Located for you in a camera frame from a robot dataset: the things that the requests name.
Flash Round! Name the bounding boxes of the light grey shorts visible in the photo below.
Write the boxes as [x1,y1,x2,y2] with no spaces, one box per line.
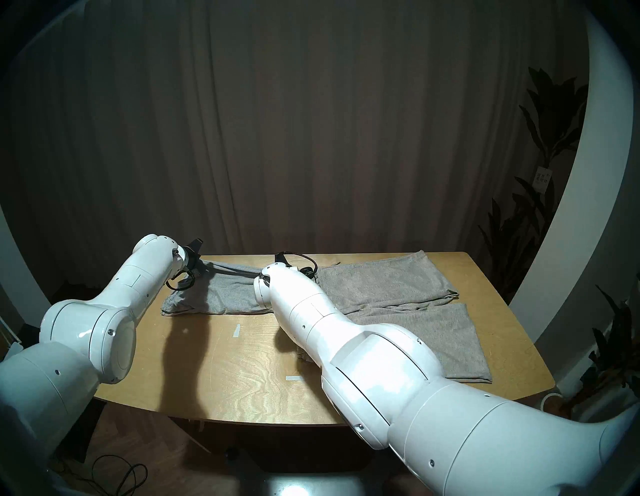
[160,259,274,317]

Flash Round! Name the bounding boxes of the brown pleated curtain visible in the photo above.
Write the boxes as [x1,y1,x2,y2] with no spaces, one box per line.
[0,0,588,296]

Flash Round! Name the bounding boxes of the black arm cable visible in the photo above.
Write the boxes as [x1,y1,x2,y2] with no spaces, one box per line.
[166,269,197,292]
[273,251,319,282]

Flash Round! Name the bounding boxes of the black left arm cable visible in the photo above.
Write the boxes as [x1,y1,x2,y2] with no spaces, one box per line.
[166,269,197,292]

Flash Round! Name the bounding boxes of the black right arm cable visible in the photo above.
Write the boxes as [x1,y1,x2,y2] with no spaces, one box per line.
[273,251,319,282]

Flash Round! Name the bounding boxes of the beige sweat shorts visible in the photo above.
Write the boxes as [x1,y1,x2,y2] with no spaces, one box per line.
[295,250,494,385]

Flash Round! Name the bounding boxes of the black floor cable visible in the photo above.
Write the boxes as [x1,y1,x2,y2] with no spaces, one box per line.
[65,452,149,496]

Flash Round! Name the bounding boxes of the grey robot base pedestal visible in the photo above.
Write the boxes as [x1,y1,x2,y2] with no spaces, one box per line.
[257,470,383,496]

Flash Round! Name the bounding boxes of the small dark leafy plant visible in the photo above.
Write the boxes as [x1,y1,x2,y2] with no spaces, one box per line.
[570,285,640,418]

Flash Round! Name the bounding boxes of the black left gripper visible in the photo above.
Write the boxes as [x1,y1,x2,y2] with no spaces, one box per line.
[180,238,207,274]

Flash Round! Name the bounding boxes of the tall dark leafy plant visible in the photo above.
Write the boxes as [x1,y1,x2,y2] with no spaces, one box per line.
[477,67,589,303]

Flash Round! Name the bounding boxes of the light wooden table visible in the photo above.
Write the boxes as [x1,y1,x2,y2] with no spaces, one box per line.
[93,251,556,427]

